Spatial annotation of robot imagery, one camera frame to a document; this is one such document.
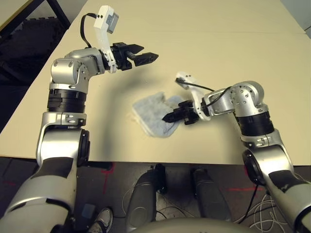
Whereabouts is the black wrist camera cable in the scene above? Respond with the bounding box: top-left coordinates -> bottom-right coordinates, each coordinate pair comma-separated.
175,77 -> 233,109
80,13 -> 98,49

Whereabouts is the grey white sneaker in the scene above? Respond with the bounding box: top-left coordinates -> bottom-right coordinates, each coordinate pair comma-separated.
88,206 -> 114,233

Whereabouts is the grey right robot leg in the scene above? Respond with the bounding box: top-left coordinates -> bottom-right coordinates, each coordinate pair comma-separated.
193,168 -> 233,223

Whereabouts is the black foam floor mat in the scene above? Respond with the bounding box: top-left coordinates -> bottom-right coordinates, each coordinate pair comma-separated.
0,17 -> 71,85

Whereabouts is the grey robot torso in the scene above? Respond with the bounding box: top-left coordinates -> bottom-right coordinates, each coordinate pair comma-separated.
126,217 -> 253,233

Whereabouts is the black floor cable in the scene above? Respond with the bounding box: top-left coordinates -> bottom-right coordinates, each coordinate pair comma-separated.
237,185 -> 259,224

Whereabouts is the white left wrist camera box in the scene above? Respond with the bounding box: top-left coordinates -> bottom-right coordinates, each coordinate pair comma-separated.
93,5 -> 120,73

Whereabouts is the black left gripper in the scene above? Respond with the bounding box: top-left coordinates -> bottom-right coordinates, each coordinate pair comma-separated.
110,42 -> 159,72

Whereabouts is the black left wrist camera cable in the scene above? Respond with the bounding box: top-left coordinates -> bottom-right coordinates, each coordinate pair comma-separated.
80,13 -> 98,49

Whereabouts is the blue rectangular pad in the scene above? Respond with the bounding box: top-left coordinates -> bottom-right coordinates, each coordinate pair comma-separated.
81,203 -> 96,218

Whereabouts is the black table frame bar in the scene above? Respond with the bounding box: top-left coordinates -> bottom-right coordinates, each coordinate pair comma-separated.
77,161 -> 114,170

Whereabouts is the black stand post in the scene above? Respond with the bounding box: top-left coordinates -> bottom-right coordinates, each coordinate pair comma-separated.
148,164 -> 169,194

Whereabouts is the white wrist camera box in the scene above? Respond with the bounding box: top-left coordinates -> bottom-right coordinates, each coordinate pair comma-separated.
174,71 -> 212,122
93,5 -> 120,73

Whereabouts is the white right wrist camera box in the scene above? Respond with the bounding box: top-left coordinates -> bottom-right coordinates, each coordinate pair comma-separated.
174,71 -> 212,122

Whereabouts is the white floor cable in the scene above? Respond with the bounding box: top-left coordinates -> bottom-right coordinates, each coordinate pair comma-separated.
249,194 -> 292,230

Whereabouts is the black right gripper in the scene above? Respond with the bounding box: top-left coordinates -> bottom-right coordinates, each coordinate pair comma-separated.
162,100 -> 200,126

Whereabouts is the thick black frame beam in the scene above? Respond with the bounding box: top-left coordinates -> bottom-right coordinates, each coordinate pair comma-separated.
45,0 -> 71,27

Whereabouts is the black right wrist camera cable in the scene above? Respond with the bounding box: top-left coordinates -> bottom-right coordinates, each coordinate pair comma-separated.
175,77 -> 233,109

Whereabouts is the light blue terry rag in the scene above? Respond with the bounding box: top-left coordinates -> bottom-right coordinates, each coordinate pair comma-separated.
132,91 -> 187,139

